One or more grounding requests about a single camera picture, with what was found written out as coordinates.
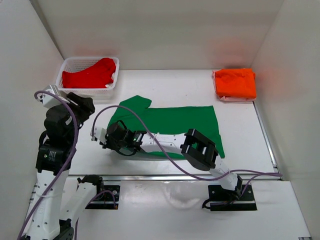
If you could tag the aluminium rail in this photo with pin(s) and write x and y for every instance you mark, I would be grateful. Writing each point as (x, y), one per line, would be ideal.
(115, 178)

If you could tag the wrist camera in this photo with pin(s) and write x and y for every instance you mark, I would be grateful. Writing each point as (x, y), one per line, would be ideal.
(98, 134)
(51, 97)

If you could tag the white plastic basket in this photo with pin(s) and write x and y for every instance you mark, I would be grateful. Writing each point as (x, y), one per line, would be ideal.
(79, 63)

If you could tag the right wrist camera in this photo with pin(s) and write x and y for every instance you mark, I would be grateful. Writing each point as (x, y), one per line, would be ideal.
(98, 134)

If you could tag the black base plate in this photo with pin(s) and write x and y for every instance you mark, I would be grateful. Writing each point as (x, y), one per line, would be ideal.
(220, 200)
(109, 200)

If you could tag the red t shirt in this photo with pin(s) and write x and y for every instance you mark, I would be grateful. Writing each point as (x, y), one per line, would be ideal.
(97, 76)

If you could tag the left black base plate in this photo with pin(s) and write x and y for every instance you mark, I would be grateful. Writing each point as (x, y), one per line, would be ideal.
(109, 200)

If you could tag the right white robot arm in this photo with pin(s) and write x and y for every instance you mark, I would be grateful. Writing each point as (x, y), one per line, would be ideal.
(196, 148)

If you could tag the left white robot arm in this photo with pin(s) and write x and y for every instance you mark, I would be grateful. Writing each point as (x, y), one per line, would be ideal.
(47, 219)

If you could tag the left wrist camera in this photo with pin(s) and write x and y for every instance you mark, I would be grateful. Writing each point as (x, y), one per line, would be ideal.
(51, 97)

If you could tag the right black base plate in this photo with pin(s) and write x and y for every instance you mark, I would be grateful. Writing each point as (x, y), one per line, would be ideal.
(220, 200)

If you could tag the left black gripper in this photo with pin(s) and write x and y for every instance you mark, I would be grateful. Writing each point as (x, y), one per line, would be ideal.
(87, 103)

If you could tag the green t shirt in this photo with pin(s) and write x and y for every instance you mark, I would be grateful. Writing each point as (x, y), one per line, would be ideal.
(177, 120)

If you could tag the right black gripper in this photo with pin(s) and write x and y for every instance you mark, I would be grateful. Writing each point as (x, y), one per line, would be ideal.
(108, 145)

